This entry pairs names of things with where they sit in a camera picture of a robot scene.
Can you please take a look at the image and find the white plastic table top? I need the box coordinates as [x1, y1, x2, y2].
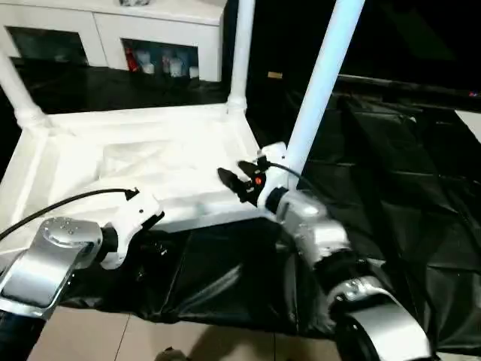
[0, 104, 290, 260]

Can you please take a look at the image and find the white plastic table leg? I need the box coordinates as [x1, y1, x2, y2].
[282, 0, 367, 185]
[0, 49, 52, 132]
[228, 0, 256, 115]

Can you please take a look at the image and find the grey left robot foot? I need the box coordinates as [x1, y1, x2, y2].
[154, 347, 192, 361]

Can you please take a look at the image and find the black plastic mat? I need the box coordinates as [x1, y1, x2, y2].
[0, 64, 481, 354]

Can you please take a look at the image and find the white cabinet with glass doors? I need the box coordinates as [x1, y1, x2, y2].
[0, 0, 228, 82]

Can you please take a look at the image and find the large black screen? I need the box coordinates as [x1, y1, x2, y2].
[252, 0, 481, 91]

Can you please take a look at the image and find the flat white board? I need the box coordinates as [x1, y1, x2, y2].
[455, 111, 481, 144]

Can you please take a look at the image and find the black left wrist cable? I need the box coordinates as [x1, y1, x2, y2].
[0, 188, 141, 241]

